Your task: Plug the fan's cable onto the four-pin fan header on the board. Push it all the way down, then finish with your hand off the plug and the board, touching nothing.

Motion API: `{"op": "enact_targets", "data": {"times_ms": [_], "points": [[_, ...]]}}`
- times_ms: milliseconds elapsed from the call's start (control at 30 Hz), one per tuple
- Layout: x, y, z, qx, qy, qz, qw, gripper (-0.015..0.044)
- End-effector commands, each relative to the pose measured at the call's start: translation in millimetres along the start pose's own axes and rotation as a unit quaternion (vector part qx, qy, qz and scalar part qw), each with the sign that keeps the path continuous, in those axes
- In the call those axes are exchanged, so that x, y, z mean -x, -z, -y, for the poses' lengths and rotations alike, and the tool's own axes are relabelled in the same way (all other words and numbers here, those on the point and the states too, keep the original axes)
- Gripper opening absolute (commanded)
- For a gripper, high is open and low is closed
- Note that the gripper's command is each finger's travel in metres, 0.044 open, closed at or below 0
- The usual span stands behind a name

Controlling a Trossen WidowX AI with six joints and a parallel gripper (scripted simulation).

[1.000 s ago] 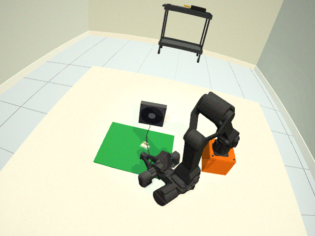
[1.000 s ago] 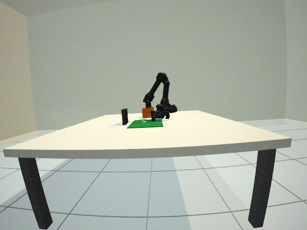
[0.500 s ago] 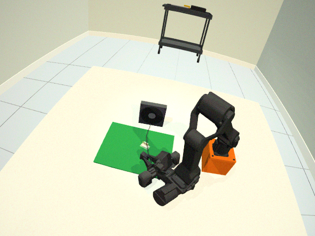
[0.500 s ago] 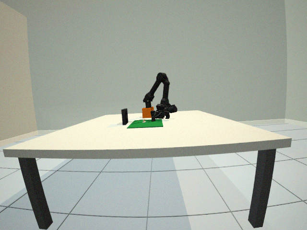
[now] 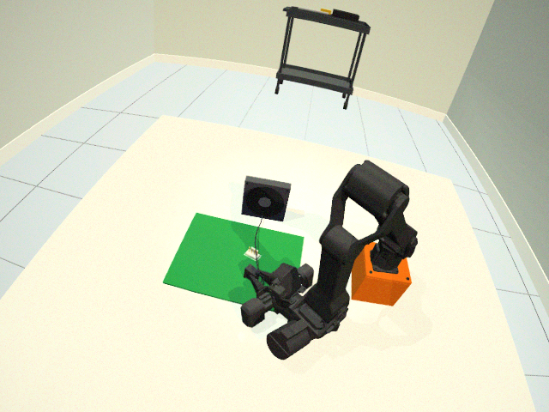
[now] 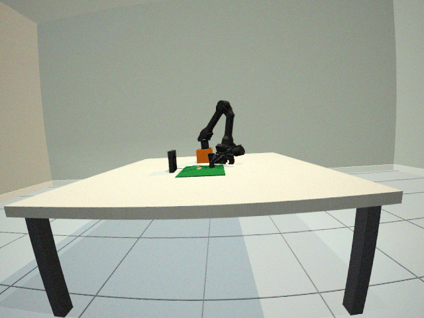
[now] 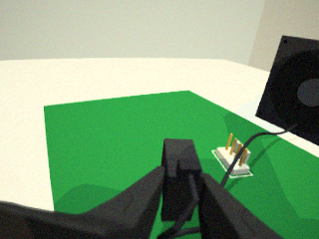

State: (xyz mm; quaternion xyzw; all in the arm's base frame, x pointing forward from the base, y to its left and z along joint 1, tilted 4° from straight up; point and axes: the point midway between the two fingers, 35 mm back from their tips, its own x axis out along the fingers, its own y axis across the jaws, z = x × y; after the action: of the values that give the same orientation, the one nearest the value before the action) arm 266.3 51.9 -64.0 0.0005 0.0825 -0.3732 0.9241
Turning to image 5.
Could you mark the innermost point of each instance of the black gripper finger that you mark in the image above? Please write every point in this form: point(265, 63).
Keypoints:
point(266, 277)
point(259, 288)

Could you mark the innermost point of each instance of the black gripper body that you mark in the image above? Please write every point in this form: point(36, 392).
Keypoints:
point(253, 311)

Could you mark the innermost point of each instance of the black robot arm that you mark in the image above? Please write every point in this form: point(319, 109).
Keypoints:
point(383, 196)

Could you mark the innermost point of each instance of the green circuit board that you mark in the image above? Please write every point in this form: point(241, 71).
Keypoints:
point(214, 253)

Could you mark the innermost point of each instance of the dark grey cooling fan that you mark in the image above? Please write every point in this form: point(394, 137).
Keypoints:
point(265, 197)

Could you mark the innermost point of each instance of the black plug with cable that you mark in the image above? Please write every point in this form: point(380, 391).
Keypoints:
point(250, 270)

